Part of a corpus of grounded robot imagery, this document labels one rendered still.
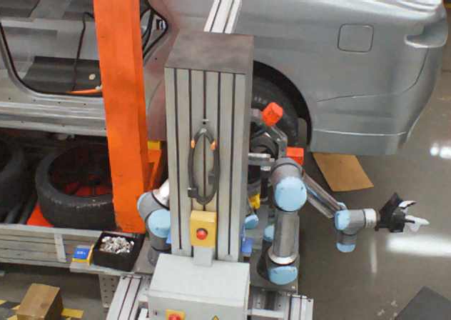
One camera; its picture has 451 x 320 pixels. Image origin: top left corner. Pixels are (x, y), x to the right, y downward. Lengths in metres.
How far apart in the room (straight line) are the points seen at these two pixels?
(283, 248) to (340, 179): 2.20
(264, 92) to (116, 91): 0.84
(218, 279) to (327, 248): 1.99
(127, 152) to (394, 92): 1.41
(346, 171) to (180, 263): 2.63
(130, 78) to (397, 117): 1.48
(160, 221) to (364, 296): 1.60
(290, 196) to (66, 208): 1.76
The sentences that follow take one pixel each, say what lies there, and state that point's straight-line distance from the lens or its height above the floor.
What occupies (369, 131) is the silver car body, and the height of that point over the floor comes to 0.92.
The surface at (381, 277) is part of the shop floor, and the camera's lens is 4.36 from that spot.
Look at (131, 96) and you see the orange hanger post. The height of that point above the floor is 1.37.
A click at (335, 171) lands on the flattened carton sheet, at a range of 5.05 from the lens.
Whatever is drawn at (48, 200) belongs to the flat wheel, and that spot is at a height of 0.48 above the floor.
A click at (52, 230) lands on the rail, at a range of 4.04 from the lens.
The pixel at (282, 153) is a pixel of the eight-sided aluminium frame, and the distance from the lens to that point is 3.68.
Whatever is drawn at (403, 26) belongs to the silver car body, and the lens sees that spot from 3.58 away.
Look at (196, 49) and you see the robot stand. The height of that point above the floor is 2.03.
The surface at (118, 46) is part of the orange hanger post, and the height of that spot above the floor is 1.63.
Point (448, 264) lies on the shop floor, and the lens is 4.55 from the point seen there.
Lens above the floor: 3.11
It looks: 38 degrees down
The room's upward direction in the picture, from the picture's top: 1 degrees clockwise
